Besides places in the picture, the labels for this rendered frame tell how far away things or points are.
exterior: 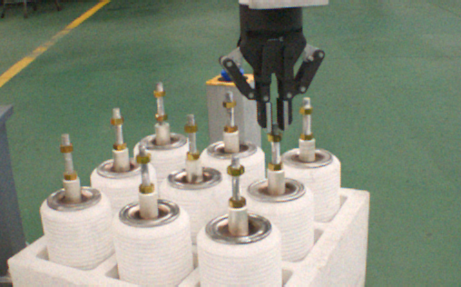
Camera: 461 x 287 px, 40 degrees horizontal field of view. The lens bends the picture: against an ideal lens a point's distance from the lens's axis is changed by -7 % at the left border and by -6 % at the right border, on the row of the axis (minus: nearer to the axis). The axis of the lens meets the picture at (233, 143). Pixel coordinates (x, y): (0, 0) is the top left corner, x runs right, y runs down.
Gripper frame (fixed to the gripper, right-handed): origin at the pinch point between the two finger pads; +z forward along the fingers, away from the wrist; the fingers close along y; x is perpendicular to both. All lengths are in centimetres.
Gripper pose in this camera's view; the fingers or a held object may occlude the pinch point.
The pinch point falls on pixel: (274, 114)
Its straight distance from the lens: 82.6
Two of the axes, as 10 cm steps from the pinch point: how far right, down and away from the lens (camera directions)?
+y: -9.6, 1.4, -2.6
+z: 0.5, 9.4, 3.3
